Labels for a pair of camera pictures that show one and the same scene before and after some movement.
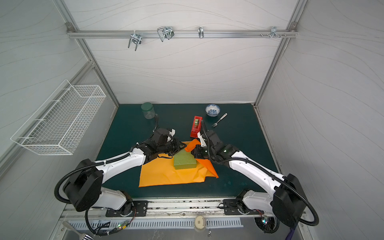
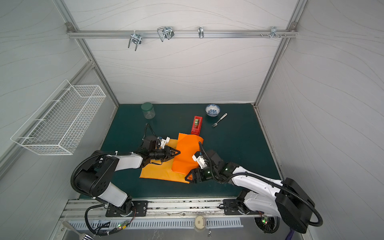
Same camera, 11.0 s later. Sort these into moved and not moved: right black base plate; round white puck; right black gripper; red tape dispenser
Moved: right black gripper
Not moved: red tape dispenser; right black base plate; round white puck
